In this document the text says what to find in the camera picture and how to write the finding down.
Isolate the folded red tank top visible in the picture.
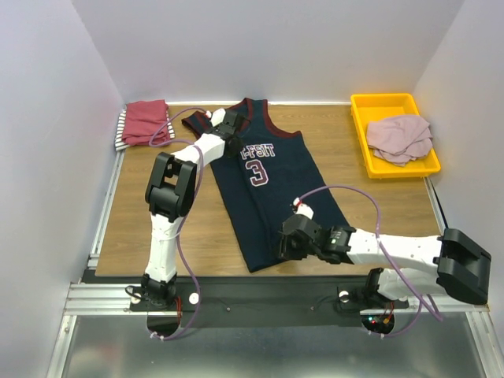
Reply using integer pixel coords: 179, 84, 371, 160
116, 99, 174, 146

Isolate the folded striped tank top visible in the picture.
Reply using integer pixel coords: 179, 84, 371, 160
113, 109, 175, 151

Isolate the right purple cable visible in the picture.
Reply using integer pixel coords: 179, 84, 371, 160
291, 185, 444, 339

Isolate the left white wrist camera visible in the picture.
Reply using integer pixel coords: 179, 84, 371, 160
206, 109, 226, 127

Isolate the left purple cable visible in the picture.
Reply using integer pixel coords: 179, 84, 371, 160
148, 106, 216, 342

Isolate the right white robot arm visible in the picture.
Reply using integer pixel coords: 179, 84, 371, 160
278, 214, 491, 307

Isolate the purple cable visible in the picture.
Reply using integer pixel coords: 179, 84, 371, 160
291, 185, 444, 339
148, 106, 216, 342

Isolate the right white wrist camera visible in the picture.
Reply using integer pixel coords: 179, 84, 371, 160
292, 198, 314, 220

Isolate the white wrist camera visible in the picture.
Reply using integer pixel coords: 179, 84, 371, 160
292, 198, 314, 220
206, 109, 226, 127

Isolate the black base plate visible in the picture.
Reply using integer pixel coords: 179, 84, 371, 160
129, 275, 410, 330

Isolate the pink crumpled tank top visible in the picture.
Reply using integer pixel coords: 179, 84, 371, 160
366, 114, 433, 167

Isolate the aluminium frame rail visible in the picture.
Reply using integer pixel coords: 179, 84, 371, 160
46, 151, 124, 377

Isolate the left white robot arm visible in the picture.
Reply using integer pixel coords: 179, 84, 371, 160
139, 109, 246, 310

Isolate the yellow plastic tray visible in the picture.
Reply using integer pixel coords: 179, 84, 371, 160
350, 93, 441, 179

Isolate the navy basketball jersey 23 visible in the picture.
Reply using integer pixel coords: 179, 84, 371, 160
181, 97, 352, 273

